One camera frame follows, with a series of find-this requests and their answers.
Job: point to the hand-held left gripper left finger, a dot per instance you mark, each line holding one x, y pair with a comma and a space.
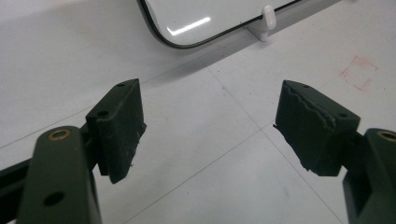
116, 130

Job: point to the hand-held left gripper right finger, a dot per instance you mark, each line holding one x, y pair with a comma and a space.
314, 130

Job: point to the white board with black rim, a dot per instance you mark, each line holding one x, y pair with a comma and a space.
199, 18

